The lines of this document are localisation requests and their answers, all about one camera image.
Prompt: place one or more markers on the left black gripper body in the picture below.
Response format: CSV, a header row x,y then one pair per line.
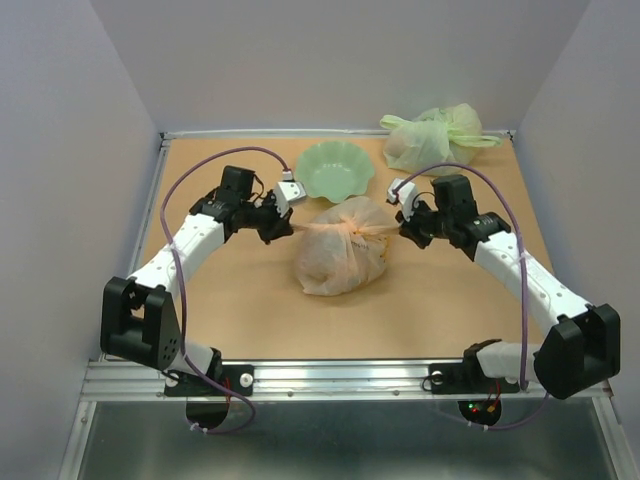
x,y
256,217

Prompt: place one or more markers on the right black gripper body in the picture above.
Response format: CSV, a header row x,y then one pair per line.
x,y
428,220

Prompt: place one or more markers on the banana print plastic bag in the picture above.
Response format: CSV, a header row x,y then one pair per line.
x,y
344,248

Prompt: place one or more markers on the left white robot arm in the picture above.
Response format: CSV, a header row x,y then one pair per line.
x,y
142,318

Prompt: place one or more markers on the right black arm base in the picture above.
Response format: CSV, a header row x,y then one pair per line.
x,y
483,407

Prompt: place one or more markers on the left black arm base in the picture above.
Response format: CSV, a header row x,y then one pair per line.
x,y
210,382

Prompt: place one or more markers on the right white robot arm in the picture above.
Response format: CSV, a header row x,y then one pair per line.
x,y
582,341

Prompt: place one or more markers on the tied green plastic bag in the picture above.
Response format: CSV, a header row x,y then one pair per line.
x,y
441,139

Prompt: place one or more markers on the light green fruit plate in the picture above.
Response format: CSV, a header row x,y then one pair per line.
x,y
334,170

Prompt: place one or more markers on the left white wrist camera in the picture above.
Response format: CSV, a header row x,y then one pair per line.
x,y
288,192

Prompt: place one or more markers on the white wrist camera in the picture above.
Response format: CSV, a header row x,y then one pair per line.
x,y
403,193
288,192

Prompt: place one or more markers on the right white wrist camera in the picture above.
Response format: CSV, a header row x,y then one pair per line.
x,y
403,193

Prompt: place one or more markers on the aluminium front rail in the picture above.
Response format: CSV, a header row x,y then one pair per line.
x,y
278,381

